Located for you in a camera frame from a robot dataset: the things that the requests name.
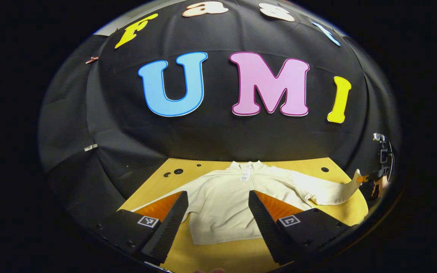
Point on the black backdrop cloth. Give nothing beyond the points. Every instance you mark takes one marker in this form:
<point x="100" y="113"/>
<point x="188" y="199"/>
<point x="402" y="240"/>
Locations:
<point x="218" y="140"/>

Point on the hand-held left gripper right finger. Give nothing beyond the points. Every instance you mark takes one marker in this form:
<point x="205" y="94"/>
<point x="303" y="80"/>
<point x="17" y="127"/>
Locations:
<point x="266" y="231"/>

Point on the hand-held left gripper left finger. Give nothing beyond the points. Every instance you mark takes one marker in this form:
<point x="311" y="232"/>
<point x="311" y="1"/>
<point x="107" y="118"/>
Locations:
<point x="167" y="231"/>

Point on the white cloth clip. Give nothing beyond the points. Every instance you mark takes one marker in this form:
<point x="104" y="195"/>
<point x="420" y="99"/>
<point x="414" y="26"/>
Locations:
<point x="90" y="147"/>

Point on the white sweatshirt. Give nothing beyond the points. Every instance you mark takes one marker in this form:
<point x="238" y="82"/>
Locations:
<point x="218" y="204"/>

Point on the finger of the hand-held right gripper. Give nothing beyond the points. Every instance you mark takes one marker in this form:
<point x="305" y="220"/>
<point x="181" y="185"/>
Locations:
<point x="374" y="175"/>

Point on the copper cloth clip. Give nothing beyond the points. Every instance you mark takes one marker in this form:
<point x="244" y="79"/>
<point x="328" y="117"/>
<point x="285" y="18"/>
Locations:
<point x="91" y="59"/>

